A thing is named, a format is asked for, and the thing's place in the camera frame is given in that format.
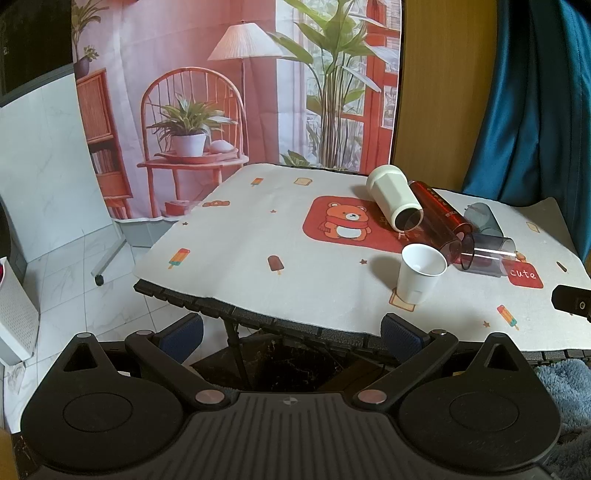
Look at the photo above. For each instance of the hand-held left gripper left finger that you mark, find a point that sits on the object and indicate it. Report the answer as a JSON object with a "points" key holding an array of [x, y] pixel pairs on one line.
{"points": [[183, 338]]}

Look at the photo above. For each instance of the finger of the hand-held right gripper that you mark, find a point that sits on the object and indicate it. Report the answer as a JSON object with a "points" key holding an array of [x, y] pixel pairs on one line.
{"points": [[572, 301]]}

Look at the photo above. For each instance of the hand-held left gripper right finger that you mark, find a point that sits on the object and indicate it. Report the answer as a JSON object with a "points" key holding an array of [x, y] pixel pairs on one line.
{"points": [[400, 339]]}

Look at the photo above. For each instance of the clear grey plastic cup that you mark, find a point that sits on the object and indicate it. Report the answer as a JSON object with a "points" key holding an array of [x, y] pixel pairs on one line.
{"points": [[491, 256]]}

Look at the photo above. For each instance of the red translucent cup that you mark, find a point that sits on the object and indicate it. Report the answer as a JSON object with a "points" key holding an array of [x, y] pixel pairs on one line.
{"points": [[441, 219]]}

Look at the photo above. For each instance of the cream plastic cup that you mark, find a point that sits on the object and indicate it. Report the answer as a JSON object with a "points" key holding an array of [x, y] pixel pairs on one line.
{"points": [[392, 194]]}

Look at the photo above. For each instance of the white paper cup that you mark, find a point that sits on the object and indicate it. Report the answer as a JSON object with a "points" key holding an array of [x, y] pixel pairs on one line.
{"points": [[418, 274]]}

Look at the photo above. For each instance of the small grey plastic cup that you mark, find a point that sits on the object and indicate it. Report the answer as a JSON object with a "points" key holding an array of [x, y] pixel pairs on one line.
{"points": [[485, 219]]}

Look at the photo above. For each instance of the black folding table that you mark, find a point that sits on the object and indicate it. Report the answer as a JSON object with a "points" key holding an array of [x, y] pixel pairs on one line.
{"points": [[277, 323]]}

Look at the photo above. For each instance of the fluffy blue-grey rug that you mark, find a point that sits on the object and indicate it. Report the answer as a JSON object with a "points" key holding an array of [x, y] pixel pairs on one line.
{"points": [[565, 397]]}

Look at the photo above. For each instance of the grey backdrop stand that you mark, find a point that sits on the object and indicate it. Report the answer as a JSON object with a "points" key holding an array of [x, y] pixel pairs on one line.
{"points": [[108, 258]]}

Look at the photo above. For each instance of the bear print tablecloth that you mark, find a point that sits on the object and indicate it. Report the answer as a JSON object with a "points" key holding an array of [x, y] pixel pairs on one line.
{"points": [[295, 258]]}

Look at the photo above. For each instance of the white perforated basket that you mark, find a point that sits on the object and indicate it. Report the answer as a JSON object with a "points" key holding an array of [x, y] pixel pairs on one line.
{"points": [[14, 318]]}

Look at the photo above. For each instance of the blue curtain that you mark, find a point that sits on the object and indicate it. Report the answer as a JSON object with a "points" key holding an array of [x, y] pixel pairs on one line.
{"points": [[531, 101]]}

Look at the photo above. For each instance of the printed room backdrop cloth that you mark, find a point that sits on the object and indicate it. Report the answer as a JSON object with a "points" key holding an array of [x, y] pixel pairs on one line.
{"points": [[194, 92]]}

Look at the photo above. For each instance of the wooden cabinet panel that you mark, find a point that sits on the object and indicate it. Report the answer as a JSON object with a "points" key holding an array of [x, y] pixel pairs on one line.
{"points": [[438, 92]]}

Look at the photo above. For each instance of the dark window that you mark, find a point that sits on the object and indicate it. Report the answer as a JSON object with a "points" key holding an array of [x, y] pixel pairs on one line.
{"points": [[32, 41]]}

